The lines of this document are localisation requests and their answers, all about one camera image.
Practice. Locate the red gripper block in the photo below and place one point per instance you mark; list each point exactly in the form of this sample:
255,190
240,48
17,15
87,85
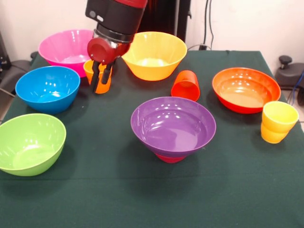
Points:
102,52

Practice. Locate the blue bowl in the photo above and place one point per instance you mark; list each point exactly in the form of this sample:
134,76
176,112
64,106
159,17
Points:
47,90

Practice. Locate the red-orange cup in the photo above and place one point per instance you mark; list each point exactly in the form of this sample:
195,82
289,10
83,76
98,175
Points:
186,90

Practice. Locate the purple bowl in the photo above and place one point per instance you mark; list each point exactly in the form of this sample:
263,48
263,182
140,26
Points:
171,128

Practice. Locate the small crimson bowl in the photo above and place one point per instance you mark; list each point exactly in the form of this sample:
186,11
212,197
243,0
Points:
170,159

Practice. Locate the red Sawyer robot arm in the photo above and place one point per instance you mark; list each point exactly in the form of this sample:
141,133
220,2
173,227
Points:
116,16

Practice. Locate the orange cup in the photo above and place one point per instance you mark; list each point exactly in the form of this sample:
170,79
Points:
102,89

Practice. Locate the large pink bowl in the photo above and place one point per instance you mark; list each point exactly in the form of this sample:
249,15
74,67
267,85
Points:
64,50

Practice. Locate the large yellow-orange bowl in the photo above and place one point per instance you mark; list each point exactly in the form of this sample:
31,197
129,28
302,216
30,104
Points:
154,52

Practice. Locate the black device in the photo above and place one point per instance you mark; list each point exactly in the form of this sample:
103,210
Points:
3,54

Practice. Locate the green bowl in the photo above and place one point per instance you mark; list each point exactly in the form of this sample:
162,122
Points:
31,145

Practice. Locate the dark green tablecloth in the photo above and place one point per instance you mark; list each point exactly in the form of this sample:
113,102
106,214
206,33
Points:
190,190

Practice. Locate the shallow red-orange bowl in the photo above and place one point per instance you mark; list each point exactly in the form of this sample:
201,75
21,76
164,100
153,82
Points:
247,90

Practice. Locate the yellow cup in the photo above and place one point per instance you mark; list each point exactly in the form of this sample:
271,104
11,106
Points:
278,123

